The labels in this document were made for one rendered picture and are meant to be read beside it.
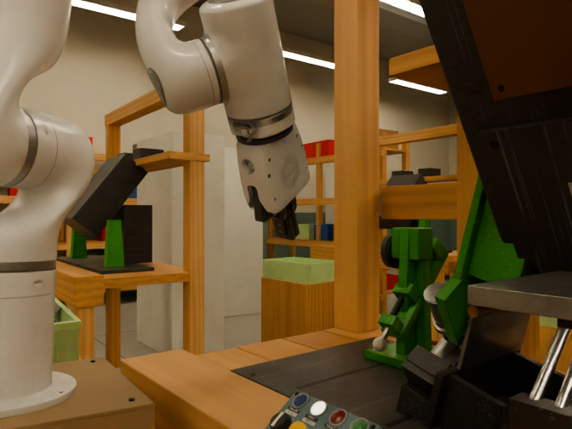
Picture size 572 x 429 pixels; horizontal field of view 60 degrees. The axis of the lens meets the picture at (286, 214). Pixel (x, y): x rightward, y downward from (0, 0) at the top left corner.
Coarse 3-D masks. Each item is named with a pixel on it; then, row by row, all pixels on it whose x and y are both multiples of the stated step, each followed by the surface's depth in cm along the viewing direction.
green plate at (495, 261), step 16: (480, 192) 64; (480, 208) 65; (480, 224) 66; (464, 240) 66; (480, 240) 66; (496, 240) 64; (464, 256) 66; (480, 256) 66; (496, 256) 64; (512, 256) 62; (464, 272) 67; (480, 272) 66; (496, 272) 64; (512, 272) 62
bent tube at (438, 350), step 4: (440, 340) 76; (444, 340) 75; (440, 344) 75; (444, 344) 75; (448, 344) 75; (452, 344) 75; (460, 344) 75; (436, 348) 75; (440, 348) 74; (444, 348) 74; (448, 348) 74; (452, 348) 74; (432, 352) 74; (436, 352) 74; (440, 352) 74; (444, 352) 74; (448, 352) 74; (440, 356) 74; (444, 356) 74
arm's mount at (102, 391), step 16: (64, 368) 87; (80, 368) 87; (96, 368) 87; (112, 368) 88; (80, 384) 78; (96, 384) 79; (112, 384) 79; (128, 384) 79; (80, 400) 71; (96, 400) 71; (112, 400) 72; (128, 400) 72; (144, 400) 72; (16, 416) 65; (32, 416) 65; (48, 416) 65; (64, 416) 65; (80, 416) 66; (96, 416) 67; (112, 416) 68; (128, 416) 69; (144, 416) 70
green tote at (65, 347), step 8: (56, 304) 134; (56, 312) 134; (64, 312) 123; (64, 320) 123; (72, 320) 113; (80, 320) 111; (56, 328) 108; (64, 328) 109; (72, 328) 110; (80, 328) 110; (56, 336) 108; (64, 336) 109; (72, 336) 110; (56, 344) 108; (64, 344) 109; (72, 344) 110; (56, 352) 108; (64, 352) 109; (72, 352) 110; (56, 360) 108; (64, 360) 109; (72, 360) 110
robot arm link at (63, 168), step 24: (48, 120) 74; (48, 144) 72; (72, 144) 76; (48, 168) 73; (72, 168) 76; (24, 192) 77; (48, 192) 75; (72, 192) 76; (0, 216) 70; (24, 216) 71; (48, 216) 72; (0, 240) 68; (24, 240) 69; (48, 240) 72; (0, 264) 67; (24, 264) 69; (48, 264) 72
